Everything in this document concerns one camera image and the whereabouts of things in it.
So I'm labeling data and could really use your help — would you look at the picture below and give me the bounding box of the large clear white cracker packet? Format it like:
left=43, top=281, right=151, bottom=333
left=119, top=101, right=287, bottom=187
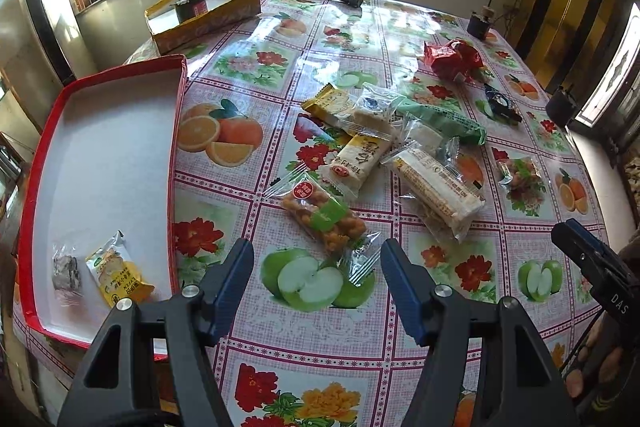
left=380, top=142, right=487, bottom=243

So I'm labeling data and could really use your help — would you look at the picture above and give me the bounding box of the yellow bar snack packet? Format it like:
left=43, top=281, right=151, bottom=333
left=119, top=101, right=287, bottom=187
left=300, top=84, right=351, bottom=130

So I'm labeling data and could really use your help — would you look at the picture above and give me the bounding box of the orange snack packet green label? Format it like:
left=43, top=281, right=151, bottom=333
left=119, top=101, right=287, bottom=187
left=262, top=171, right=383, bottom=285

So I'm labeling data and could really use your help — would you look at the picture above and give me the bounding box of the person's right hand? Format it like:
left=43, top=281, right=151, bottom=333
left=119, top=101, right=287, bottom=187
left=567, top=312, right=640, bottom=408

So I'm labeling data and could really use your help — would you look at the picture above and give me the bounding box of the small clear white snack packet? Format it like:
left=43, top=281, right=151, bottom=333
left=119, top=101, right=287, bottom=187
left=402, top=117, right=461, bottom=168

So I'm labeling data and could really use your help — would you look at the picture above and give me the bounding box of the yellow cardboard box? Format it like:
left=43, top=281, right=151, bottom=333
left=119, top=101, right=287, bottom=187
left=144, top=0, right=262, bottom=56

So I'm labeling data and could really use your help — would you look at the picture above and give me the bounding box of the small clear orange snack packet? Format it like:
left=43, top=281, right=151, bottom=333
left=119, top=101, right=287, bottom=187
left=494, top=155, right=548, bottom=206

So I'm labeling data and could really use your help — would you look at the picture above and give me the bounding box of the dark blue snack packet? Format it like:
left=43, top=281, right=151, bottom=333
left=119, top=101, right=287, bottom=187
left=482, top=83, right=522, bottom=124

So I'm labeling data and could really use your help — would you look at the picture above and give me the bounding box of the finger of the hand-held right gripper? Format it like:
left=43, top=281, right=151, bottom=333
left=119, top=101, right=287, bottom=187
left=551, top=223, right=613, bottom=290
left=565, top=218, right=613, bottom=258

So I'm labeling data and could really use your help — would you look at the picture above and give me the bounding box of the dark object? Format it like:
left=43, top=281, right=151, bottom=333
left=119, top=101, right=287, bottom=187
left=545, top=87, right=581, bottom=128

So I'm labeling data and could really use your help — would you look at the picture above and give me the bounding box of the yellow wooden door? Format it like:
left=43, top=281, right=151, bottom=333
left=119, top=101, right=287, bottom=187
left=515, top=0, right=626, bottom=92

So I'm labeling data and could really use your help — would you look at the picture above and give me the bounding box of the small dark jar with cork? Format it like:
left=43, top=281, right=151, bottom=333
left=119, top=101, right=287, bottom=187
left=466, top=6, right=496, bottom=40

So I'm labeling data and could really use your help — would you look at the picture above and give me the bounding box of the clear cake packet blue print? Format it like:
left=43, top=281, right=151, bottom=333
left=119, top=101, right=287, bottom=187
left=345, top=82, right=406, bottom=142

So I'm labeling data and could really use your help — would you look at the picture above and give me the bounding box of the yellow white biscuit packet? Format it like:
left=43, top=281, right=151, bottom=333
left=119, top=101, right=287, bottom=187
left=84, top=231, right=156, bottom=310

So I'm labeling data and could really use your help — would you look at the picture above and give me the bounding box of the thin black cable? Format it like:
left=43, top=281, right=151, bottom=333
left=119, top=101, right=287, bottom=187
left=559, top=314, right=602, bottom=372

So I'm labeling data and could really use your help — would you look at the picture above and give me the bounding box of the red tray with white inside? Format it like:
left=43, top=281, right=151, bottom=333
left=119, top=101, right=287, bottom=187
left=11, top=54, right=190, bottom=360

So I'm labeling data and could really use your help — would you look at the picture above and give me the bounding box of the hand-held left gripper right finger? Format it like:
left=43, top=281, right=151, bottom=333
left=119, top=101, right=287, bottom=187
left=381, top=239, right=583, bottom=427

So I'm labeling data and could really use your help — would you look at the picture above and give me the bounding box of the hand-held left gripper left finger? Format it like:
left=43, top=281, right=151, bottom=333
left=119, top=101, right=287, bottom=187
left=57, top=238, right=256, bottom=427

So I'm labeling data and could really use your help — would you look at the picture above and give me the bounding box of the small clear dark snack packet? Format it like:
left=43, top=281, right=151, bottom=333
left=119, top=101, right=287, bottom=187
left=51, top=244, right=83, bottom=308

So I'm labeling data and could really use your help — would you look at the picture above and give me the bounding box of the dark jar with cork lid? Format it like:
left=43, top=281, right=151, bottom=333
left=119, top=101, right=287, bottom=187
left=172, top=0, right=208, bottom=24

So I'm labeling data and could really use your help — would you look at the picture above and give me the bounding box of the red snack packet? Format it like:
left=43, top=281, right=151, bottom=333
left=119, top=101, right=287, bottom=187
left=422, top=38, right=486, bottom=84

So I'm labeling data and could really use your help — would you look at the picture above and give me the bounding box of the white yellow rice cracker packet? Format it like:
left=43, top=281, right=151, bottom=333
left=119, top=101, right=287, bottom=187
left=317, top=132, right=396, bottom=198

